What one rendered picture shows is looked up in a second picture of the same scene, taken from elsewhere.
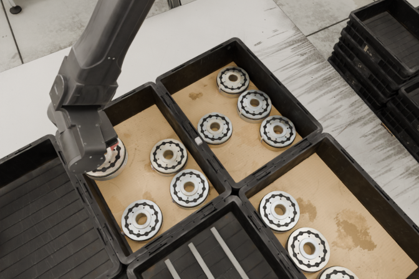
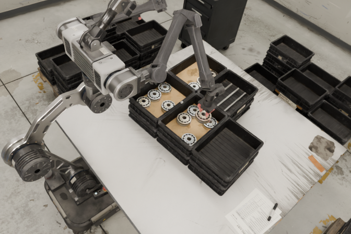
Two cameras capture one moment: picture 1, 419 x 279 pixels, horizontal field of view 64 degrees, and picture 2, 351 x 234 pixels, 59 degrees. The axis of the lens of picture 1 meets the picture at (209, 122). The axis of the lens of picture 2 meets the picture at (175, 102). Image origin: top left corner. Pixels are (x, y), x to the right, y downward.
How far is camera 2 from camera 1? 1.86 m
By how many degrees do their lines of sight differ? 57
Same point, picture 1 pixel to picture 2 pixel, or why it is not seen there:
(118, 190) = (200, 134)
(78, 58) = (209, 72)
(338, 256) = not seen: hidden behind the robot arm
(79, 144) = (220, 85)
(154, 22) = (89, 155)
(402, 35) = (72, 63)
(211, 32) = (95, 127)
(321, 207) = (187, 79)
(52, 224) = (220, 152)
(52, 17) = not seen: outside the picture
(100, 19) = (205, 61)
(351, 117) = not seen: hidden behind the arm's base
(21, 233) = (226, 161)
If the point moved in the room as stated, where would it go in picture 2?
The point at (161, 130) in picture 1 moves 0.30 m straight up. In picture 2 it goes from (172, 125) to (176, 96)
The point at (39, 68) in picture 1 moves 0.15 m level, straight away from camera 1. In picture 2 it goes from (133, 209) to (116, 229)
